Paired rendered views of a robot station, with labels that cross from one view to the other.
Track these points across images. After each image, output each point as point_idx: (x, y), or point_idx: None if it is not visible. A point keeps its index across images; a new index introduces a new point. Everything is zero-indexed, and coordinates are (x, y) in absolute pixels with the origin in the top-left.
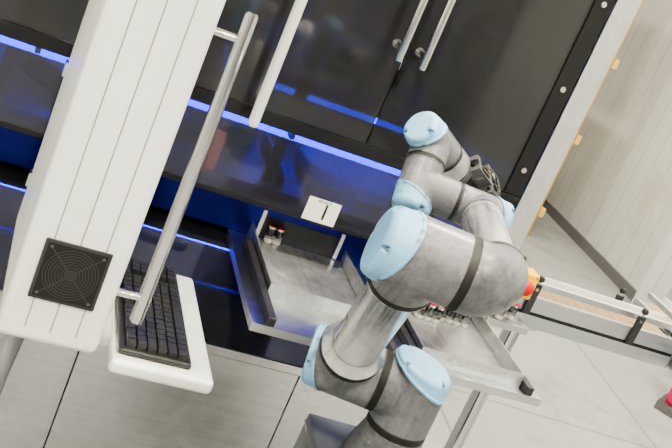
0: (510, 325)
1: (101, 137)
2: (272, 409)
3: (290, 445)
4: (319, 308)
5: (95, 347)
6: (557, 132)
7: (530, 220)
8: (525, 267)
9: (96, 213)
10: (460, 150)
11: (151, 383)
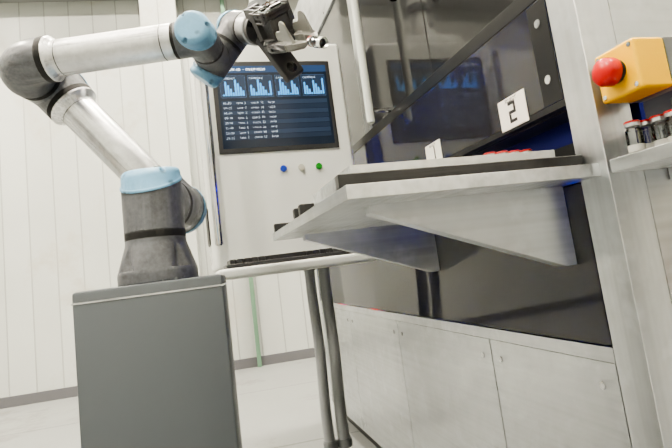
0: (650, 150)
1: (201, 154)
2: (489, 389)
3: (520, 444)
4: None
5: (215, 267)
6: None
7: None
8: (21, 40)
9: (205, 191)
10: (237, 14)
11: (428, 369)
